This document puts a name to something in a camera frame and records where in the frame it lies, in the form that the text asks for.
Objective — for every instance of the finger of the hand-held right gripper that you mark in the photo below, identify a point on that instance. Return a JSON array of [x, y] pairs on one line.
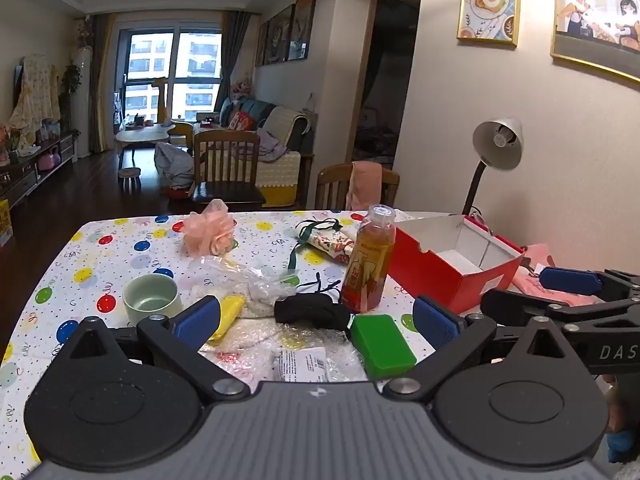
[[570, 280], [515, 305]]

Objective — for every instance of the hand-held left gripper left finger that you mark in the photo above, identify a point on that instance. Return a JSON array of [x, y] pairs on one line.
[[200, 317]]

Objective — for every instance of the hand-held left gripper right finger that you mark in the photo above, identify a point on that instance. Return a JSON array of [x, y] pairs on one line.
[[437, 322]]

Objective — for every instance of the yellow knitted cloth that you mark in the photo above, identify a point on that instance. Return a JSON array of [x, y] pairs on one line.
[[227, 315]]

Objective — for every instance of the red cardboard box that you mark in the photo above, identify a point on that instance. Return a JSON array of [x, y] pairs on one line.
[[430, 275]]

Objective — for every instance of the clear bubble wrap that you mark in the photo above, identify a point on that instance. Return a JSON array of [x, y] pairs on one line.
[[240, 350], [320, 340]]

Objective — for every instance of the green sponge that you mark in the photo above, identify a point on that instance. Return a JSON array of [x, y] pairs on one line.
[[382, 347]]

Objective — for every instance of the clear zip plastic bag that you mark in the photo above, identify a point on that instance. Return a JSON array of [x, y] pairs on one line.
[[250, 280]]

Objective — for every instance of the pink bath pouf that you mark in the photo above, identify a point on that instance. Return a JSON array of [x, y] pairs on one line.
[[210, 230]]

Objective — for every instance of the person's right hand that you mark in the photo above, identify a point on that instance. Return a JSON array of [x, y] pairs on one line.
[[622, 447]]

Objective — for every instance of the pink cloth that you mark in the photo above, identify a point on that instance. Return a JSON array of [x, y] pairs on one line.
[[542, 255]]

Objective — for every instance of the green ceramic cup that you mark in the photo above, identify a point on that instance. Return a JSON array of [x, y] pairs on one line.
[[150, 302]]

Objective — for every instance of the orange tea bottle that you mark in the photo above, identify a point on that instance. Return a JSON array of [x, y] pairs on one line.
[[367, 270]]

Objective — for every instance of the balloon print tablecloth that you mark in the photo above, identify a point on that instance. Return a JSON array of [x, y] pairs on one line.
[[100, 260]]

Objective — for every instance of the wooden chair with dark seat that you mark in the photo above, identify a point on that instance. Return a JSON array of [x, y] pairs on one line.
[[227, 192]]

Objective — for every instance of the grey desk lamp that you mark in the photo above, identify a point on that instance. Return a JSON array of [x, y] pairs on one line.
[[512, 157]]

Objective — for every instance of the pale grey bag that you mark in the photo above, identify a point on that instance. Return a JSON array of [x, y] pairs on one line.
[[172, 165]]

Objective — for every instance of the pink towel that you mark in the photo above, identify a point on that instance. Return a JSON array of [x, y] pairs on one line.
[[365, 185]]

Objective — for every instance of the small wooden stool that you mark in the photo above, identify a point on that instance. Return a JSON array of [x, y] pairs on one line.
[[129, 175]]

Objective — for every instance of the sofa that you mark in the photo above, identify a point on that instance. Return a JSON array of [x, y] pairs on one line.
[[280, 175]]

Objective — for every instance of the lilac garment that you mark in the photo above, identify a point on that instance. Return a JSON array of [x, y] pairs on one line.
[[272, 147]]

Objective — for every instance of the wooden coffee table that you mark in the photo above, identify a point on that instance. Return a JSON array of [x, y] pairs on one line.
[[145, 135]]

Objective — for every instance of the red printed cushion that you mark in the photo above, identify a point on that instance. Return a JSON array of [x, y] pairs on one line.
[[241, 121]]

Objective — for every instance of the cream sofa throw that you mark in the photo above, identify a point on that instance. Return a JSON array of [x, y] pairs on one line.
[[285, 125]]

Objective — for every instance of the yellow box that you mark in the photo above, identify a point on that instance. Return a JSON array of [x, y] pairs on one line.
[[5, 222]]

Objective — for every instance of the pink round object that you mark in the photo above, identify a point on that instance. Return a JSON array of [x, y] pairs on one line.
[[50, 160]]

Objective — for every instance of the wooden giraffe stand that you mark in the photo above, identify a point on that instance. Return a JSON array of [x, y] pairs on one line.
[[161, 100]]

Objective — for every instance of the television cabinet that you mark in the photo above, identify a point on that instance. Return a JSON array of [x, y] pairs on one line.
[[30, 170]]

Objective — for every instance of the white tower air conditioner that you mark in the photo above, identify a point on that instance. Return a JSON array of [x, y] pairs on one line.
[[81, 105]]

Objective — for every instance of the yellow and grey curtain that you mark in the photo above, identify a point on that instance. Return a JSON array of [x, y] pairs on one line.
[[102, 85]]

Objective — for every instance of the large window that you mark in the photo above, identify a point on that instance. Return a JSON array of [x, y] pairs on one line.
[[195, 65]]

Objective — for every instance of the pink artificial flowers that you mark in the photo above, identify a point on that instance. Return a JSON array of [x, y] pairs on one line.
[[5, 137]]

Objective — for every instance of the green potted plant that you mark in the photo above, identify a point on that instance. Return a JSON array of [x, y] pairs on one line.
[[70, 82]]

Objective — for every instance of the printed cloth over television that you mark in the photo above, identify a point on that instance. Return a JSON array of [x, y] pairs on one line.
[[35, 95]]

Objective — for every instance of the gold framed food picture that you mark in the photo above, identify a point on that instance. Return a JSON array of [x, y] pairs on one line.
[[490, 2]]

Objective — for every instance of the dried flower bunch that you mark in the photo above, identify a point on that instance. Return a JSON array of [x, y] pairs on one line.
[[85, 32]]

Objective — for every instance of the gold framed wall poster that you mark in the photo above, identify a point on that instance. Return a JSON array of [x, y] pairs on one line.
[[595, 10]]

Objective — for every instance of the dark framed wall picture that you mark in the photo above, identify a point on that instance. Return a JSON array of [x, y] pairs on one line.
[[261, 45], [302, 27], [279, 35]]

